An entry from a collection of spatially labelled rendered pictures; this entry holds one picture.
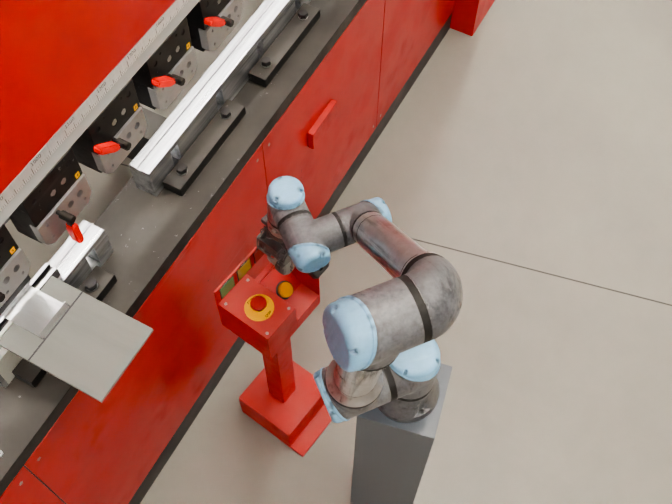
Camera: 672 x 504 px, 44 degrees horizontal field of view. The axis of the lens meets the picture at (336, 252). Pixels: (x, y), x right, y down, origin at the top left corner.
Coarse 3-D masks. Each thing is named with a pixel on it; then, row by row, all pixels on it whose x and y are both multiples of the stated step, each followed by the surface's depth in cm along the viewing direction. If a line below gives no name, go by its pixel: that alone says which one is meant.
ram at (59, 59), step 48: (0, 0) 129; (48, 0) 139; (96, 0) 150; (144, 0) 164; (192, 0) 180; (0, 48) 134; (48, 48) 144; (96, 48) 157; (0, 96) 138; (48, 96) 150; (0, 144) 144; (0, 192) 149
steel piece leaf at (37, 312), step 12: (24, 300) 177; (36, 300) 177; (48, 300) 177; (12, 312) 175; (24, 312) 175; (36, 312) 175; (48, 312) 175; (60, 312) 175; (24, 324) 174; (36, 324) 174; (48, 324) 172
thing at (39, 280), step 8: (48, 264) 182; (40, 272) 181; (48, 272) 182; (56, 272) 182; (32, 280) 180; (40, 280) 181; (40, 288) 179; (0, 320) 175; (8, 320) 176; (0, 328) 175
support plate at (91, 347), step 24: (48, 288) 179; (72, 288) 179; (72, 312) 176; (96, 312) 176; (120, 312) 176; (24, 336) 173; (48, 336) 173; (72, 336) 173; (96, 336) 173; (120, 336) 173; (144, 336) 173; (48, 360) 170; (72, 360) 170; (96, 360) 170; (120, 360) 170; (72, 384) 168; (96, 384) 168
